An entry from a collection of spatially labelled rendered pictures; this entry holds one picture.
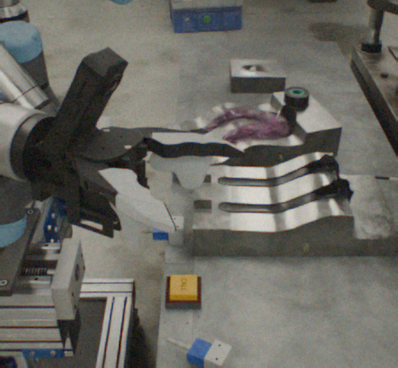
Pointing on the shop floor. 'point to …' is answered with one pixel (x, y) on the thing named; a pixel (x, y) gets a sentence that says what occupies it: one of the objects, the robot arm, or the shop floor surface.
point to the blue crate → (205, 19)
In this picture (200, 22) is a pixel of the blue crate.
